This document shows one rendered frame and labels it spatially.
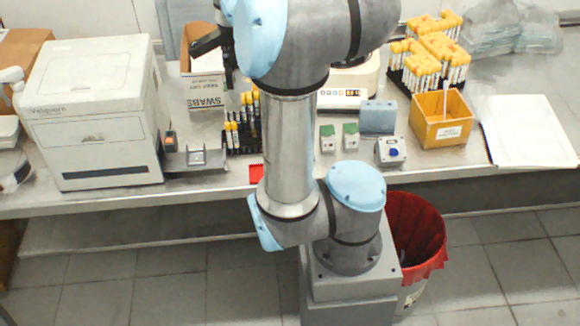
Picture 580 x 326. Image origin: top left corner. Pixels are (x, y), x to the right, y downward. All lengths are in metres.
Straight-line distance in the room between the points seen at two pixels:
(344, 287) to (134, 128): 0.62
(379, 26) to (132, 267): 1.88
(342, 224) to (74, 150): 0.72
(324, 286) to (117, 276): 1.40
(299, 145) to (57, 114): 0.69
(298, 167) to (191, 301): 1.47
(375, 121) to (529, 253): 1.22
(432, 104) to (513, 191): 0.85
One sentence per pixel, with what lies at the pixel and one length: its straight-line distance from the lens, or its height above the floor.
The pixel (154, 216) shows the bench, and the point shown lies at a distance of 2.20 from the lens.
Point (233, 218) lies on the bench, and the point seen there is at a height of 0.27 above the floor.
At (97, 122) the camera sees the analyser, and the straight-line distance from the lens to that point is 1.33.
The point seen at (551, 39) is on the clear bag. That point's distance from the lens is 2.01.
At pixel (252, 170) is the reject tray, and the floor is 0.88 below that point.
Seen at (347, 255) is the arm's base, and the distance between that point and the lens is 1.10.
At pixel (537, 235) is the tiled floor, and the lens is 2.60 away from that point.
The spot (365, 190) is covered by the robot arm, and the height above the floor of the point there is 1.18.
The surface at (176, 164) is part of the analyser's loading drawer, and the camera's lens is 1.44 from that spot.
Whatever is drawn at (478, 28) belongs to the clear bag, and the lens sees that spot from 1.88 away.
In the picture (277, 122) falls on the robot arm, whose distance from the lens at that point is 0.78.
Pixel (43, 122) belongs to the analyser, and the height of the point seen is 1.12.
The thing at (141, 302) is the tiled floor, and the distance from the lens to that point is 2.31.
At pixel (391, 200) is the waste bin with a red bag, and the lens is 2.02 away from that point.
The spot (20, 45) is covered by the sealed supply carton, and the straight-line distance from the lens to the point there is 1.82.
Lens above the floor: 1.91
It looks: 45 degrees down
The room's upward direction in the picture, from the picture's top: 3 degrees counter-clockwise
